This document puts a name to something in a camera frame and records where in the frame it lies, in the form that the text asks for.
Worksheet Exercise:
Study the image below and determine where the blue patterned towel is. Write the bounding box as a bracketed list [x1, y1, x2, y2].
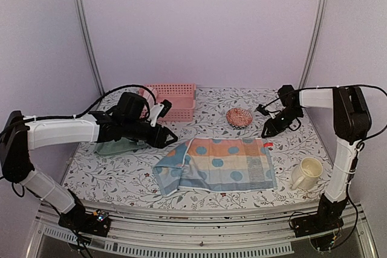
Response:
[152, 138, 277, 197]

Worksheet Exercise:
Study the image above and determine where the left aluminium corner post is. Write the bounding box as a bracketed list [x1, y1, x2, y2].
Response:
[74, 0, 105, 95]

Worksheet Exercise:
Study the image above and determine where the cream ceramic mug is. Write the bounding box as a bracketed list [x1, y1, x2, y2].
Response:
[291, 157, 323, 190]

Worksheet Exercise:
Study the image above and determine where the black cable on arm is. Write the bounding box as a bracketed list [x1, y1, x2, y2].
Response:
[0, 84, 158, 138]
[262, 85, 387, 141]

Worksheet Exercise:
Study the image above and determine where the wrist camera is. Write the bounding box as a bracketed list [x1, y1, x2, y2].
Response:
[255, 104, 272, 116]
[148, 99, 172, 127]

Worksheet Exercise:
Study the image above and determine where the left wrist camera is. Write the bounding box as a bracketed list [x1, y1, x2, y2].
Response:
[148, 99, 172, 127]

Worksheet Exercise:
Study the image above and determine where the right aluminium corner post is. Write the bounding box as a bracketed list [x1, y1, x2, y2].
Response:
[298, 0, 328, 89]

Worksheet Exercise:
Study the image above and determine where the green folded towel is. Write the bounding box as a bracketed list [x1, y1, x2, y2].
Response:
[94, 138, 148, 156]

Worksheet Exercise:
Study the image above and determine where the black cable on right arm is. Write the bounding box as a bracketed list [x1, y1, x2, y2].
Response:
[262, 85, 387, 141]

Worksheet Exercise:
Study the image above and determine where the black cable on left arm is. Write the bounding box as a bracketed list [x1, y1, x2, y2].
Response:
[0, 84, 158, 138]

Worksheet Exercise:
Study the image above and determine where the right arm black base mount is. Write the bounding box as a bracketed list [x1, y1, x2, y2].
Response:
[290, 194, 348, 251]

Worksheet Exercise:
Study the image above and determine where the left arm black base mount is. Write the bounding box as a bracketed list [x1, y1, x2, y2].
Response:
[58, 202, 111, 237]

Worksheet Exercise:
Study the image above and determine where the aluminium corner post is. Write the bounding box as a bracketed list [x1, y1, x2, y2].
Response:
[74, 0, 105, 95]
[298, 0, 328, 89]

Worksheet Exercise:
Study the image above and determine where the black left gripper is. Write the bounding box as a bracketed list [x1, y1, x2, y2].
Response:
[123, 118, 179, 149]

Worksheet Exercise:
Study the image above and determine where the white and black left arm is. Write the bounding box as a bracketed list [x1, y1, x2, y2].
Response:
[1, 92, 178, 230]

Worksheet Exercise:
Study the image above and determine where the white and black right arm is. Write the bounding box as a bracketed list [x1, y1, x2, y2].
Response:
[261, 85, 371, 205]

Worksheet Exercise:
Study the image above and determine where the aluminium front rail frame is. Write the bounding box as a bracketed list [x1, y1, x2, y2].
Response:
[26, 201, 379, 257]

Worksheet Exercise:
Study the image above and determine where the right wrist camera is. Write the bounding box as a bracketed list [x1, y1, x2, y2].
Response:
[255, 104, 272, 116]

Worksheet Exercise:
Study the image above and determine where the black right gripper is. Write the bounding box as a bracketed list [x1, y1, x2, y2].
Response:
[262, 106, 303, 138]

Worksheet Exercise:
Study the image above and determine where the black cable at left base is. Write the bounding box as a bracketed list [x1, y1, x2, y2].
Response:
[65, 227, 94, 258]

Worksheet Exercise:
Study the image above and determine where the pink towel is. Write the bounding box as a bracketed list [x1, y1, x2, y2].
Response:
[137, 86, 158, 105]

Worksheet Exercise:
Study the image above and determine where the red patterned bowl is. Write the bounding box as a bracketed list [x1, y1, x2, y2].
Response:
[226, 108, 253, 128]

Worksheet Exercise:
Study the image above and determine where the pink perforated plastic basket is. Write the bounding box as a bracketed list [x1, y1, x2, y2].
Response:
[145, 83, 196, 121]

